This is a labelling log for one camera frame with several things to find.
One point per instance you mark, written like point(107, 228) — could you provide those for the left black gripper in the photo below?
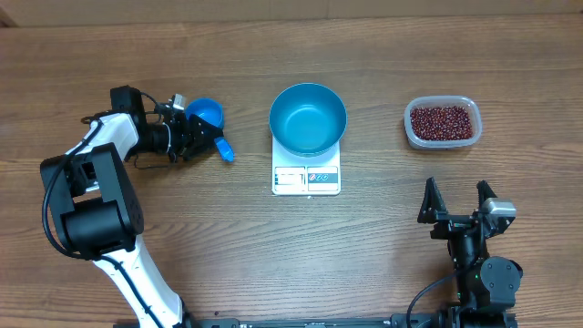
point(192, 136)

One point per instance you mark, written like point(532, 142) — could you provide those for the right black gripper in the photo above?
point(433, 212)

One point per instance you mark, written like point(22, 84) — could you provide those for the blue plastic measuring scoop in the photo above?
point(212, 111)

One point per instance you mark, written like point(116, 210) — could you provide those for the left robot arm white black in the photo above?
point(91, 211)

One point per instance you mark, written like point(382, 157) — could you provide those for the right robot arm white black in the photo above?
point(486, 285)

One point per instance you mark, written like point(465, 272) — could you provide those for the white digital kitchen scale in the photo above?
point(293, 175)

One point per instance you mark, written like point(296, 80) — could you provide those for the blue metal bowl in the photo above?
point(308, 119)

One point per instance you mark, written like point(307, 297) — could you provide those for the red adzuki beans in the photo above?
point(441, 123)

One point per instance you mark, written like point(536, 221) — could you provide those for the clear plastic bean container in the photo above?
point(443, 101)

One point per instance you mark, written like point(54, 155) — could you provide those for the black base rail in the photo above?
point(314, 322)

